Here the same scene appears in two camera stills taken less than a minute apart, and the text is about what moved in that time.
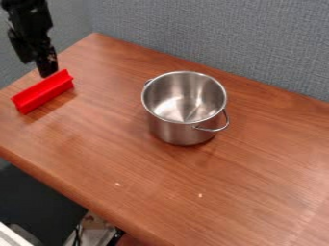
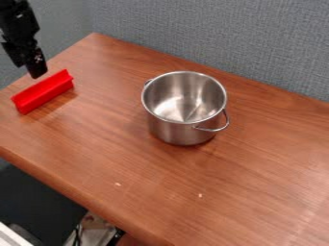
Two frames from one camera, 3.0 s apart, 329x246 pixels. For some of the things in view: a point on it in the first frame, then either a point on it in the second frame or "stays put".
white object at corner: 11,237 stays put
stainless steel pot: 183,104 stays put
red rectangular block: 52,86 stays put
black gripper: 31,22 → 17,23
